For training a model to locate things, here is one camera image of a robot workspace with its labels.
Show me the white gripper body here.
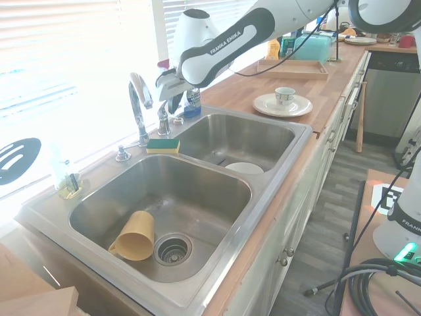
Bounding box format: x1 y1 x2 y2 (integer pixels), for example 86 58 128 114
155 67 187 101

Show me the chrome faucet lever handle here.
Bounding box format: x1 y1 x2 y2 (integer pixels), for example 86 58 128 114
157 101 176 137

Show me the chrome gooseneck faucet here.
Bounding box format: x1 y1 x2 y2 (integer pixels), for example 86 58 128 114
127 72 155 147

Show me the blue Dawn soap bottle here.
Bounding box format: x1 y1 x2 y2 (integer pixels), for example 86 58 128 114
183 87 203 119

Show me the yellow green sponge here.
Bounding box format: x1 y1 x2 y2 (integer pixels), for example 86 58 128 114
145 138 182 155

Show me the chrome side sprayer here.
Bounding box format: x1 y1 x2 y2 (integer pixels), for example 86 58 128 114
115 144 132 163

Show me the white bowl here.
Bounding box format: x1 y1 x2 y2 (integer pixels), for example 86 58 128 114
225 162 265 176

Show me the stainless steel double sink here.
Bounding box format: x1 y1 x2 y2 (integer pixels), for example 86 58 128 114
21 105 313 316

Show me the patterned white teacup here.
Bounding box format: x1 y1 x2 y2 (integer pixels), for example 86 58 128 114
274 87 296 111

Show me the yellow squeeze bottle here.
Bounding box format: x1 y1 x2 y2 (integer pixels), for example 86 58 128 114
265 38 282 61

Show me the wooden serving tray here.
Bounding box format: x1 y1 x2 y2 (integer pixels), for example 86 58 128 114
257 59 330 81

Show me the wide white window blind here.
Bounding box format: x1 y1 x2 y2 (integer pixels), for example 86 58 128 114
0 0 155 202

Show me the white dinner plate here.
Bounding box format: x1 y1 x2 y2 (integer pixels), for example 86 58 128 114
252 93 314 118

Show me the green container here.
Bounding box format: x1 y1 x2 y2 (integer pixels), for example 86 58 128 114
281 36 297 55

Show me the clear plastic bottle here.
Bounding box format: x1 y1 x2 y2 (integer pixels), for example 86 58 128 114
49 141 78 196

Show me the yellow plastic cup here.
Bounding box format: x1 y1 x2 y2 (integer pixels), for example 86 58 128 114
107 210 156 262

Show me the drain strainer beside cup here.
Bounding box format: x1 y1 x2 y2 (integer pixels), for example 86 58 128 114
153 232 194 265

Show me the teal bread box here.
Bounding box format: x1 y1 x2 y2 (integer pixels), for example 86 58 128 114
293 33 333 65

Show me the black slotted spatula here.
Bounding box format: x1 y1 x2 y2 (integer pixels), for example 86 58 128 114
0 137 43 186

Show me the white base cabinet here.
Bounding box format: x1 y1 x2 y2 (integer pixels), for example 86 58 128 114
203 49 373 316

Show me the stack of white plates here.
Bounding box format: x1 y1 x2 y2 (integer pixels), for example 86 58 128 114
343 36 378 46

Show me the stainless steel dishwasher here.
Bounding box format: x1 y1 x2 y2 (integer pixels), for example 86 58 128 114
348 50 421 140

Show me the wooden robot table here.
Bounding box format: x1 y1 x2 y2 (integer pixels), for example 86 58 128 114
338 168 421 316

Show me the black white fiducial marker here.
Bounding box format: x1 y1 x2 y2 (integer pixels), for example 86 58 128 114
371 184 406 217

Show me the wooden cutting board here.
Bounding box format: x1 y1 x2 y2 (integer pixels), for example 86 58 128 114
0 242 80 316

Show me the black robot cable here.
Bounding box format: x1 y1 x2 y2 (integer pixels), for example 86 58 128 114
228 0 341 78

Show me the grey cable bundle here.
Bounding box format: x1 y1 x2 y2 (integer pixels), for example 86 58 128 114
325 257 421 316

